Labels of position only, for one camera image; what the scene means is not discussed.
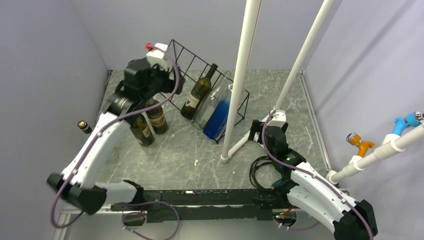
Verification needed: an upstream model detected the white PVC pipe frame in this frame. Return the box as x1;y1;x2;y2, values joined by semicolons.
220;0;333;163

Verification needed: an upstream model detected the dark wine bottle black top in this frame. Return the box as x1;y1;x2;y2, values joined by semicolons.
180;63;218;120

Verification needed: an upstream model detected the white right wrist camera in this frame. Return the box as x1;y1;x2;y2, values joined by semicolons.
262;109;287;128

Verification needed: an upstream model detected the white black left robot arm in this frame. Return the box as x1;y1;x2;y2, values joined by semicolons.
46;57;184;217

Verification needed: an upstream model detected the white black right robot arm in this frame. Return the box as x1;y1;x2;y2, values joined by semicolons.
248;119;378;240

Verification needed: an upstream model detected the dark wine bottle cream label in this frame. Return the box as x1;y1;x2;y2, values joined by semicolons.
130;114;155;147

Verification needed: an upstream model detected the blue square glass bottle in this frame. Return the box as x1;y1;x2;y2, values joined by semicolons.
203;84;233;140

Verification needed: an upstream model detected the green wine bottle grey capsule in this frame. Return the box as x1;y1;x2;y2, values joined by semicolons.
146;105;169;135

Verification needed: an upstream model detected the blue pipe valve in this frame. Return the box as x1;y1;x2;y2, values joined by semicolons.
392;111;424;136

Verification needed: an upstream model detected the orange pipe valve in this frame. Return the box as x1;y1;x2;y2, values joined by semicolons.
346;132;376;158

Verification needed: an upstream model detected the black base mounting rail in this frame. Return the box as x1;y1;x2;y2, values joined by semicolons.
110;189;291;223

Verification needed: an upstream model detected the coiled black cable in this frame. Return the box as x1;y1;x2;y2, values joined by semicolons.
248;155;290;191

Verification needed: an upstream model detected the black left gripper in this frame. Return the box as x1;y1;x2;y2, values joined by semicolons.
141;60;186;102

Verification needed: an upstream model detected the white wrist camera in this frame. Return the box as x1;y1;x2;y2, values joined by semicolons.
262;109;287;128
145;42;169;71

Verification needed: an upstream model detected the white PVC side pipe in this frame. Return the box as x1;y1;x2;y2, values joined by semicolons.
326;124;424;184

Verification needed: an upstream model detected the clear glass bottle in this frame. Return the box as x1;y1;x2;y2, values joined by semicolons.
191;70;232;130

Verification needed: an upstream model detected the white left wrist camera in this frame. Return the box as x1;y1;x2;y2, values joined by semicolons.
145;42;169;71

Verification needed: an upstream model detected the black wire wine rack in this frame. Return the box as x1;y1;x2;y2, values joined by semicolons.
168;39;234;144

